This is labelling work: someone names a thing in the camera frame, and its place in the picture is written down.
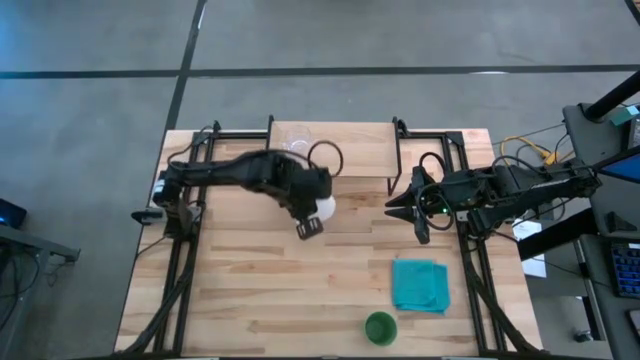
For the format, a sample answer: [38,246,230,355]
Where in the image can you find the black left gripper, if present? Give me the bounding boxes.
[269,152,335,242]

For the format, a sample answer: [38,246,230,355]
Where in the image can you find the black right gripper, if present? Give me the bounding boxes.
[384,166,475,246]

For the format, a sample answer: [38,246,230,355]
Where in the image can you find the white ceramic mug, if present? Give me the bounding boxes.
[309,193,337,224]

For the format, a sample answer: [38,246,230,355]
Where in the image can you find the clear glass mug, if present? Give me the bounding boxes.
[278,124,315,155]

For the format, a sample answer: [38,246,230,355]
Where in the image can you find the green plastic cup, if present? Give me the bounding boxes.
[363,310,399,348]

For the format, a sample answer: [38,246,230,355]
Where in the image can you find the teal folded cloth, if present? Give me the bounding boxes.
[390,258,452,316]

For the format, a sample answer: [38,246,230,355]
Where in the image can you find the white paper sheet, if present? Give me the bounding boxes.
[512,218,549,279]

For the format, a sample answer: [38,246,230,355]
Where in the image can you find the dark grey desk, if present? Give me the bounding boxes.
[562,102,640,360]

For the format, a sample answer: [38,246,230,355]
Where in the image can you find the blue lit screen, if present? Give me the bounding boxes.
[598,152,640,184]

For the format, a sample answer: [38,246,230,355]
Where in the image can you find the black keyboard blue keys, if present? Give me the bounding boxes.
[610,243,640,300]

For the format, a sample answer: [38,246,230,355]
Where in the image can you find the black slanted pole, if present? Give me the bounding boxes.
[583,69,640,122]

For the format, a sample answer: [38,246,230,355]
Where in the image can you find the grey metal stand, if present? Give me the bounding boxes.
[0,223,82,360]

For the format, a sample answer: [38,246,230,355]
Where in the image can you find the black computer tower blue fans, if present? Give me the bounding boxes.
[0,198,29,231]

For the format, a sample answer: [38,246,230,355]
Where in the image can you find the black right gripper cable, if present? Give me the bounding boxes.
[413,151,455,232]

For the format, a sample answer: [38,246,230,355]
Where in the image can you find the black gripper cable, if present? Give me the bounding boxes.
[306,139,345,179]
[413,151,455,232]

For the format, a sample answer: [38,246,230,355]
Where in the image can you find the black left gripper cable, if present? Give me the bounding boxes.
[306,139,345,179]

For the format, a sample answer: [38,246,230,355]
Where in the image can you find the yellow cable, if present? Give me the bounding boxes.
[499,135,559,166]

